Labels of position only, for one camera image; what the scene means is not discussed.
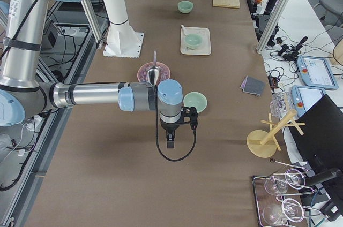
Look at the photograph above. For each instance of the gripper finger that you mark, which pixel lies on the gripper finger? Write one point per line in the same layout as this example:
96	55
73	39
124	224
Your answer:
169	139
172	139

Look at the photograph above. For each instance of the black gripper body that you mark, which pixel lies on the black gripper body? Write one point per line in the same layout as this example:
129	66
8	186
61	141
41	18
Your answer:
168	127

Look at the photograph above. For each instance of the green bowl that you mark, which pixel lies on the green bowl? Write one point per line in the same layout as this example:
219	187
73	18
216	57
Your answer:
193	41
185	6
195	99

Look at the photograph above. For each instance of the metal scoop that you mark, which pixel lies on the metal scoop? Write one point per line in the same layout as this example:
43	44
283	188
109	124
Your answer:
153	72

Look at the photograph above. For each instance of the wooden mug tree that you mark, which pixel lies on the wooden mug tree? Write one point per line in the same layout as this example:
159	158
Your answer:
264	144

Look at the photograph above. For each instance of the grey folded cloth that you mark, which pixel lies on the grey folded cloth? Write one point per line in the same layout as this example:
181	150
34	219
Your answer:
252	86

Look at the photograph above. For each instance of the green bowl on tray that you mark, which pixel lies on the green bowl on tray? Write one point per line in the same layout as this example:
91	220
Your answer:
193	41

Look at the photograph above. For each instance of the cream serving tray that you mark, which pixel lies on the cream serving tray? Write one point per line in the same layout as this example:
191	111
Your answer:
205	47

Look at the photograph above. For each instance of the wine glass rack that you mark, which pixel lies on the wine glass rack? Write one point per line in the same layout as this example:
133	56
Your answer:
277	198

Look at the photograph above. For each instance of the teach pendant near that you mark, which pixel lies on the teach pendant near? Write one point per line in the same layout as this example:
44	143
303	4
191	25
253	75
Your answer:
304	97

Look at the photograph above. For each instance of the teach pendant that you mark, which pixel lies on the teach pendant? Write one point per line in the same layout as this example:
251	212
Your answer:
316	72
304	97

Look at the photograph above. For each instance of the black monitor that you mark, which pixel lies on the black monitor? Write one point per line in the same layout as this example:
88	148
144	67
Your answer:
321	143

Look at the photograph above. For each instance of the teach pendant far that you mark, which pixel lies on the teach pendant far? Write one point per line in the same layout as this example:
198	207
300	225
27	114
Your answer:
316	72

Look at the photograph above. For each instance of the white camera pillar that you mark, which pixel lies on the white camera pillar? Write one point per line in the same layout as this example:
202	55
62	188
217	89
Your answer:
122	40

